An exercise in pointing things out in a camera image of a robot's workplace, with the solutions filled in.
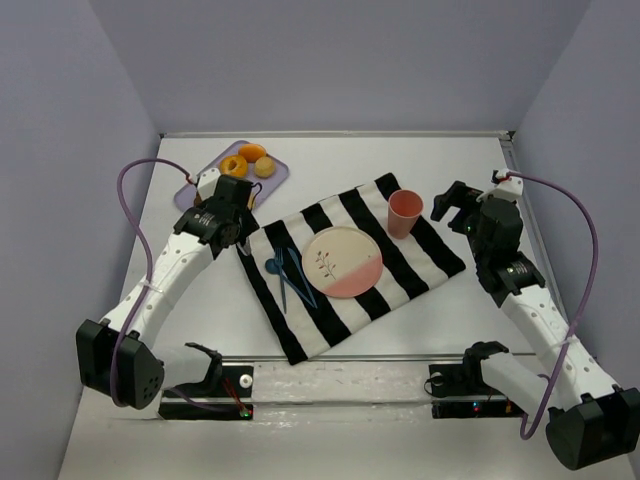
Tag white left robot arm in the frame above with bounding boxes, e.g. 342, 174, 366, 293
76, 175, 258, 410

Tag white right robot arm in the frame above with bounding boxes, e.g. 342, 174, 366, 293
425, 171, 639, 470

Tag brown cookie bread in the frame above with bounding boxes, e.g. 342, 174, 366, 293
193, 193, 257, 210

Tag pink cup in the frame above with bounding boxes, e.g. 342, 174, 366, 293
387, 189, 424, 239

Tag black white striped cloth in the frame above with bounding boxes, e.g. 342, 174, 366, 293
238, 173, 465, 365

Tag cream pink round plate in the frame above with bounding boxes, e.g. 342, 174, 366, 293
301, 226, 384, 299

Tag blue plastic knife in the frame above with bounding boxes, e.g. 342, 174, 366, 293
287, 247, 317, 308

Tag blue plastic fork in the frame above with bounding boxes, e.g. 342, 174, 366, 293
274, 247, 287, 313

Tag blue plastic spoon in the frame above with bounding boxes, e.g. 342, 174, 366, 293
265, 258, 311, 303

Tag lavender tray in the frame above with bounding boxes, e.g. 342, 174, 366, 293
173, 140, 289, 212

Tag orange bun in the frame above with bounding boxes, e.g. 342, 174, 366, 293
238, 143, 267, 163

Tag glazed orange donut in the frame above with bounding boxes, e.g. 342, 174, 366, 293
218, 154, 249, 178

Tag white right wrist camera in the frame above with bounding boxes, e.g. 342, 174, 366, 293
489, 169, 524, 202

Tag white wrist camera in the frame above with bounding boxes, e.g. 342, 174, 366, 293
489, 169, 524, 202
196, 168, 221, 201

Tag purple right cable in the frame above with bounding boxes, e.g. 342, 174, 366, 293
517, 171, 600, 440

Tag purple cable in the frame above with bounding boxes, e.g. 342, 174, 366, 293
517, 171, 600, 440
110, 158, 246, 414

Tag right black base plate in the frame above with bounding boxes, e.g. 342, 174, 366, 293
423, 363, 523, 420

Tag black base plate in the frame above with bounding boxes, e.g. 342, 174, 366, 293
157, 363, 254, 421
423, 363, 523, 420

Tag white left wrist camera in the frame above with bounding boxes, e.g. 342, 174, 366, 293
196, 168, 221, 201

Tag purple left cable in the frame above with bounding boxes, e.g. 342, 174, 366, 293
110, 158, 246, 414

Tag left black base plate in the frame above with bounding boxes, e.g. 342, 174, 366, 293
157, 363, 254, 421

